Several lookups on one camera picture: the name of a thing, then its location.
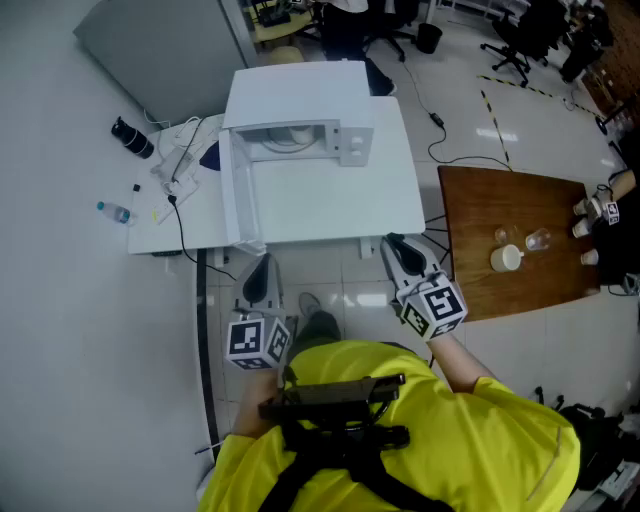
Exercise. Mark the black chest mount harness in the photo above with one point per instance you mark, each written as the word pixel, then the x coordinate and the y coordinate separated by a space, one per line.
pixel 330 400

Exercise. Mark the grey metal cabinet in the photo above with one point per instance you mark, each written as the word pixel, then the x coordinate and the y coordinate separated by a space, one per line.
pixel 165 55

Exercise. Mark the white power strip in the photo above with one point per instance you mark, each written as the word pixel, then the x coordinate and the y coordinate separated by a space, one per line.
pixel 172 200

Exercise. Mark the dark blue cloth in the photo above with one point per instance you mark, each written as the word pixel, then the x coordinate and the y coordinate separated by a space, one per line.
pixel 212 157

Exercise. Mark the yellow stool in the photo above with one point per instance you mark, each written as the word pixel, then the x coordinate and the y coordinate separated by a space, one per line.
pixel 287 54

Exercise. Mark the black insulated bottle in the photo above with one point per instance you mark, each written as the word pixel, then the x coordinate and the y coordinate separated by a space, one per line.
pixel 132 139

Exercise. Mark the white plate in microwave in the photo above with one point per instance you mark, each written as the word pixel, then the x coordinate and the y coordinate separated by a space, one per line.
pixel 287 146

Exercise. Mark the white cup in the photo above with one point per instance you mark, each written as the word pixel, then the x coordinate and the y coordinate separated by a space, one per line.
pixel 300 135

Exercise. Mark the person's left forearm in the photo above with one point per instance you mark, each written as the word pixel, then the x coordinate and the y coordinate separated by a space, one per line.
pixel 252 405

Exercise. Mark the person's grey shoe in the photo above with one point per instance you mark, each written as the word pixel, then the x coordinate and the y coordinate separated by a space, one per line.
pixel 309 302

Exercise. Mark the clear plastic water bottle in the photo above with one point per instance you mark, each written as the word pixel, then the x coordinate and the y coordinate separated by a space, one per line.
pixel 116 213

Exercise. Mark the person's right forearm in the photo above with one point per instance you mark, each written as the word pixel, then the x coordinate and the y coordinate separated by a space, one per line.
pixel 457 362

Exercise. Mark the clear drinking glass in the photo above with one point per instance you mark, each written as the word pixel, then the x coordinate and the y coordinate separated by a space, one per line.
pixel 538 240
pixel 505 235

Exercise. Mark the wooden side table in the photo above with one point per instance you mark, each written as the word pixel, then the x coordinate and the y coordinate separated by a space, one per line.
pixel 500 200

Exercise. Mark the yellow shirt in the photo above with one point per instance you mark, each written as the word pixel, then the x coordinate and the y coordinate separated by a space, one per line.
pixel 475 450

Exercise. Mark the person's dark trouser leg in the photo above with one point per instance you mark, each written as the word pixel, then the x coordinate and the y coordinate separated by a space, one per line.
pixel 315 330

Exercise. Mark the black office chair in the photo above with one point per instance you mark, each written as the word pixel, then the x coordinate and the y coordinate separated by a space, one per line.
pixel 392 25
pixel 590 440
pixel 530 35

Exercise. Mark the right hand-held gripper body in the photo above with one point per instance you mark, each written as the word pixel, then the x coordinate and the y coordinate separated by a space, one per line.
pixel 440 305

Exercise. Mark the white microwave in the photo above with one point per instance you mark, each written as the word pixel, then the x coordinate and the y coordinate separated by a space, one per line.
pixel 300 95

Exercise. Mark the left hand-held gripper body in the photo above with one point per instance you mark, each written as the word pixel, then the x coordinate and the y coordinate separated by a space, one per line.
pixel 257 345

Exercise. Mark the black waste bin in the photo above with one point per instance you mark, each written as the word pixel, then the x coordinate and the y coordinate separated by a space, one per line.
pixel 429 38

